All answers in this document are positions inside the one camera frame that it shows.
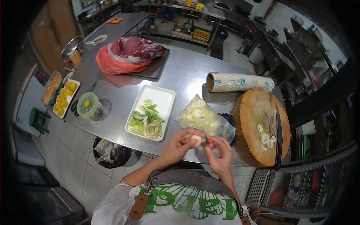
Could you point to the person's left hand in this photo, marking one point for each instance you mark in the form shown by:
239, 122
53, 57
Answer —
174, 149

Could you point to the person's right hand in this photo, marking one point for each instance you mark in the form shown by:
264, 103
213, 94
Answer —
222, 163

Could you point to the person's right index finger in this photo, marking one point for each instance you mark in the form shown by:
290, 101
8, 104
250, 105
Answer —
217, 139

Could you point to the person's right fingers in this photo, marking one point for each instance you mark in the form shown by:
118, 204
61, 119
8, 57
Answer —
228, 152

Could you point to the person's left fingers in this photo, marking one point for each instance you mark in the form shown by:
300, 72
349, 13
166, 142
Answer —
188, 143

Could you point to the person's left thumb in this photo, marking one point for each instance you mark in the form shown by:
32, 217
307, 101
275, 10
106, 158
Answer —
195, 132

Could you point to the person's right thumb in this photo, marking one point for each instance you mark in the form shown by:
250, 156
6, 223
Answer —
208, 154

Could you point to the peeled white onion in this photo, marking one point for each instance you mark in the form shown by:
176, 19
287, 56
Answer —
196, 139

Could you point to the clear bag of peeled onions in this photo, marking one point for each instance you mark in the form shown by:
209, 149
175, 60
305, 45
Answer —
201, 116

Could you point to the dark blue cloth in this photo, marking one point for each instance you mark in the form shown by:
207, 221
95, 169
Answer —
228, 117

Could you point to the round wooden chopping block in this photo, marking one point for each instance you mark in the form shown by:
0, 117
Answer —
253, 112

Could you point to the pile of sliced green leek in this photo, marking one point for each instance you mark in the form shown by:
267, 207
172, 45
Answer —
146, 121

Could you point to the white rectangular tray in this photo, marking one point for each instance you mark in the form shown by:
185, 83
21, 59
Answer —
157, 101

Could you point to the person's body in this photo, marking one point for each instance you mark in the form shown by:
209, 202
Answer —
180, 205

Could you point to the roll of cling film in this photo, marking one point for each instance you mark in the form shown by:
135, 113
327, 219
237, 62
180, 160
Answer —
239, 82

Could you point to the dark rectangular cutting board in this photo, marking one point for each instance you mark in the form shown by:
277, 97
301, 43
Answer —
153, 67

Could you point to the black rubbish bag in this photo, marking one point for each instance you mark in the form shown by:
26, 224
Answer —
111, 153

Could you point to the glass front display fridge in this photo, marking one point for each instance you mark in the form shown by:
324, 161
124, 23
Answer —
303, 188

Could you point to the raw red meat chunk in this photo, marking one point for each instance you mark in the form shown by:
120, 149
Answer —
137, 47

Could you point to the red plastic bag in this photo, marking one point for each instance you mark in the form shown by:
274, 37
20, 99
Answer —
118, 63

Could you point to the clear container with green lid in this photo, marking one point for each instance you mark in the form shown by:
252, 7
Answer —
88, 106

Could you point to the steel shelf table with supplies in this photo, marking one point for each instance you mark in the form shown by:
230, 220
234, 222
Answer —
182, 22

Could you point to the steel kitchen counter with equipment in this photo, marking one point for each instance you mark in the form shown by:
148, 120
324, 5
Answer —
303, 56

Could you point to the steel side work table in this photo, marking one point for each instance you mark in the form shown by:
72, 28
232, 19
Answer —
123, 24

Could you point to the white tray of yellow food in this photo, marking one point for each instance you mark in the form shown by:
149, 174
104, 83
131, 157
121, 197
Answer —
65, 97

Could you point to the white plate with spoon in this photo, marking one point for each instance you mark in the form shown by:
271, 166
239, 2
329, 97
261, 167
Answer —
97, 39

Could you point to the brown paper cup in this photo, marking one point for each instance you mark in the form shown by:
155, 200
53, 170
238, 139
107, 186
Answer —
75, 58

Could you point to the tray of orange food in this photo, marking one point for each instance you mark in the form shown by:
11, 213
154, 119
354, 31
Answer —
52, 88

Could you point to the steel cooking pot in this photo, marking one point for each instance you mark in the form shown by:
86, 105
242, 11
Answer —
72, 47

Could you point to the green stool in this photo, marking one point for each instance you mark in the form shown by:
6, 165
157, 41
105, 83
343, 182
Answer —
38, 120

